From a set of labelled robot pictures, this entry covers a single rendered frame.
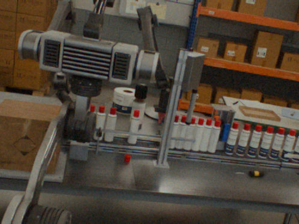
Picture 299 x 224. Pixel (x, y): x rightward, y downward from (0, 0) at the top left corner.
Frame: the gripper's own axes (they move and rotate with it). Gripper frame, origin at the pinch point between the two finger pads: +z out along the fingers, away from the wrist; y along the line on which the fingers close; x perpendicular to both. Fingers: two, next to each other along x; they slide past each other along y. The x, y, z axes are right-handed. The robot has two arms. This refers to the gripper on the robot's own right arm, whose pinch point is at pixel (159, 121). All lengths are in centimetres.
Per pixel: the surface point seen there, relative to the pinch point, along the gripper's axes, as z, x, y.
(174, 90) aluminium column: -26.5, 22.9, 0.1
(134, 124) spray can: 1.0, 8.4, 16.1
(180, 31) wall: -13, -430, -93
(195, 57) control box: -46, 24, -7
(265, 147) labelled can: 5, 8, -67
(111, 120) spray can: 0.4, 9.1, 29.6
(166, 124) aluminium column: -6.4, 22.9, 0.4
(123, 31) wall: 5, -447, 0
